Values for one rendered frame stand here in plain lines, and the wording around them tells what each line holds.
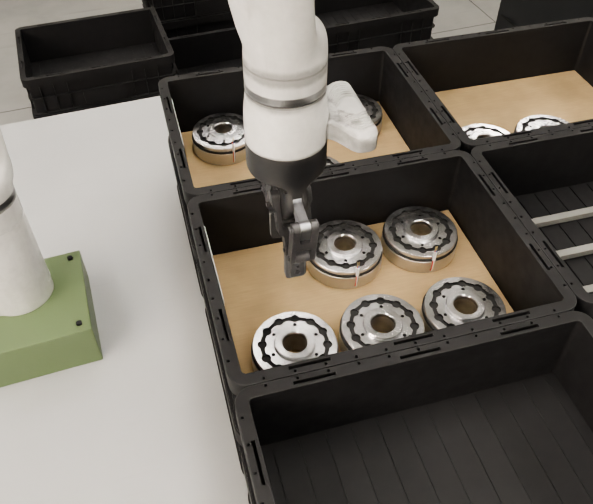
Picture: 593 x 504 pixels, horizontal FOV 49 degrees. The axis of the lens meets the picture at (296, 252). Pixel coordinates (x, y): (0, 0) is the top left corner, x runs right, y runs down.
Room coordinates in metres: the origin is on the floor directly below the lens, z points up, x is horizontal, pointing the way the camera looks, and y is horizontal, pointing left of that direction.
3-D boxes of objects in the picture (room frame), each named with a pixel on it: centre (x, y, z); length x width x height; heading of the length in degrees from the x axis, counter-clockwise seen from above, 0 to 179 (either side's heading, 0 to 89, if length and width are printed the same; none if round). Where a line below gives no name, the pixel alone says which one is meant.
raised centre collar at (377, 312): (0.49, -0.11, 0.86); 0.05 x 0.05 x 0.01
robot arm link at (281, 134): (0.49, -0.01, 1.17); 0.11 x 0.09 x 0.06; 106
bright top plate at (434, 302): (0.51, -0.21, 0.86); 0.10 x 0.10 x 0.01
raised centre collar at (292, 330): (0.46, 0.00, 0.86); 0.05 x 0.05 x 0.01
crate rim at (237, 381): (0.55, -0.09, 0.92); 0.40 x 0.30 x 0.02; 105
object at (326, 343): (0.46, 0.00, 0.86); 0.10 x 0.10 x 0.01
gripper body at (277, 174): (0.49, 0.01, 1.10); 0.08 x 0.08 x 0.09
